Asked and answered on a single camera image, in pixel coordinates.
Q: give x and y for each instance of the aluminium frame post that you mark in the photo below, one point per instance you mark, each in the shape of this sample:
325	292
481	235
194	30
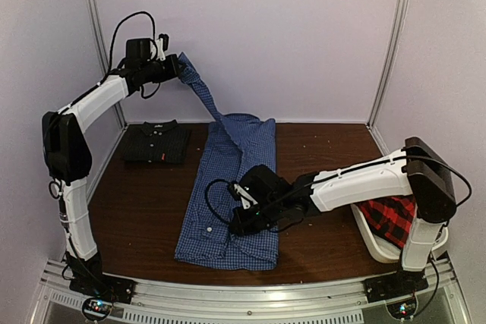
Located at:
390	57
99	40

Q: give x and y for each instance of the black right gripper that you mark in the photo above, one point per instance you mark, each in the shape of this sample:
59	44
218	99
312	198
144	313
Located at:
244	228

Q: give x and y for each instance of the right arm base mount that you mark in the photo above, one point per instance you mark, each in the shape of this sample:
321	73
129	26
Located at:
398	290

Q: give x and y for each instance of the white plastic bin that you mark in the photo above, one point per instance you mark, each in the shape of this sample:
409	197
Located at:
385	252

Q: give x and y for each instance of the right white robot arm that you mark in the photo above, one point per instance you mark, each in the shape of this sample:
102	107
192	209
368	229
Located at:
414	171

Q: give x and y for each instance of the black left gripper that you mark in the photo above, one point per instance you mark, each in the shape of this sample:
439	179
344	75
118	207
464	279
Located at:
172	72

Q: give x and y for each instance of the red black plaid shirt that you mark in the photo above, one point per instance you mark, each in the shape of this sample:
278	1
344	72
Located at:
390	218

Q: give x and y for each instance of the right aluminium frame post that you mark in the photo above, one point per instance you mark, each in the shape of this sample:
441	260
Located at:
390	57

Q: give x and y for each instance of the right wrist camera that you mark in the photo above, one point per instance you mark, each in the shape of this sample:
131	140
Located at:
240	194

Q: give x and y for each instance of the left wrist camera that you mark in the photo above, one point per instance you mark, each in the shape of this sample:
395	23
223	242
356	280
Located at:
162	45

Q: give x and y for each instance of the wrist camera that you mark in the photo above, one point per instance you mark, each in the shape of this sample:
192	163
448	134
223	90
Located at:
162	45
240	194

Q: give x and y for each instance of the left aluminium frame post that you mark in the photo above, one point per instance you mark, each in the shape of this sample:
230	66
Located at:
99	40

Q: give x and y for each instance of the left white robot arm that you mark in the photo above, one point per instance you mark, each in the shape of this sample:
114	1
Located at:
65	150

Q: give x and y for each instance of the front aluminium rail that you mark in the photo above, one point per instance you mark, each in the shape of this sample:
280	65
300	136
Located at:
342	301

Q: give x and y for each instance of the dark folded shirt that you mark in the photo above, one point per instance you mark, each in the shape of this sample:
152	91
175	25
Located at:
165	142

